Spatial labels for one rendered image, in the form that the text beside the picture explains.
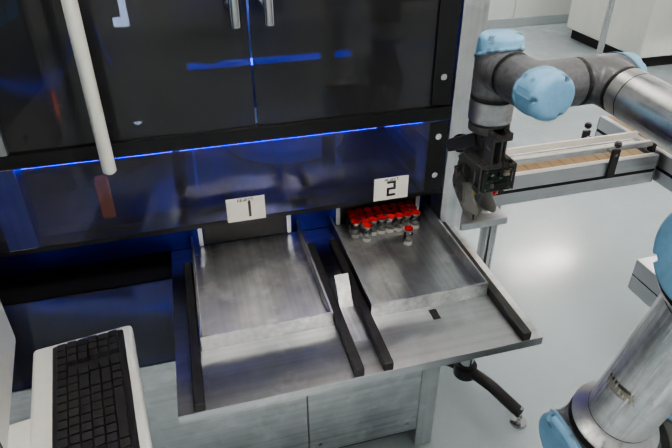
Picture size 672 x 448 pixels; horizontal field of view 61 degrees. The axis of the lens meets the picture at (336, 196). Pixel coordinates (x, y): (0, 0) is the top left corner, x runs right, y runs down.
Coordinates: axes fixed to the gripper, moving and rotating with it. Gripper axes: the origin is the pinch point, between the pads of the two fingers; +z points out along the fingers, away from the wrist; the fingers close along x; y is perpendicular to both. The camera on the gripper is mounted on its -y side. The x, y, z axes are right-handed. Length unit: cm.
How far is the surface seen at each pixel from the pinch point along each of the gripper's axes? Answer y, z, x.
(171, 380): -26, 55, -65
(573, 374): -37, 109, 76
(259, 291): -13.0, 20.7, -41.2
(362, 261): -16.9, 20.8, -16.5
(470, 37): -23.9, -27.1, 8.9
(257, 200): -24.7, 5.0, -38.5
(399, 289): -5.3, 21.0, -11.8
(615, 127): -56, 16, 82
